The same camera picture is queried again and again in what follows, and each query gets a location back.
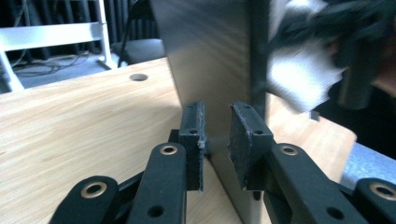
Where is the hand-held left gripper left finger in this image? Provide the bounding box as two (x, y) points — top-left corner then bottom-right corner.
(178, 100), (208, 192)

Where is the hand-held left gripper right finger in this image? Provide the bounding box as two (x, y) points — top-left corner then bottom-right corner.
(228, 101), (276, 191)

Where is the white wiping cloth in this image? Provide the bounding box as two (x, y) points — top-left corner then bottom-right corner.
(266, 0), (347, 114)

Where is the panda picture board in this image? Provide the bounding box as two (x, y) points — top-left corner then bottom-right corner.
(148, 0), (271, 224)

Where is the grey round table grommet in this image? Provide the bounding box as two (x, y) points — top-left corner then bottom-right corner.
(129, 73), (149, 82)

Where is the black folding chair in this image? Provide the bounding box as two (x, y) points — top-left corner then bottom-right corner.
(110, 0), (167, 66)

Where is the dark curtain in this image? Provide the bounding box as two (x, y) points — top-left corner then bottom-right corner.
(102, 0), (161, 45)

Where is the bundle of floor cables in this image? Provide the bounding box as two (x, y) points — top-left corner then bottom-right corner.
(10, 49), (92, 75)

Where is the white metal stand frame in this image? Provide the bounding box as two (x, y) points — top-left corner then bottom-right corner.
(0, 0), (118, 93)

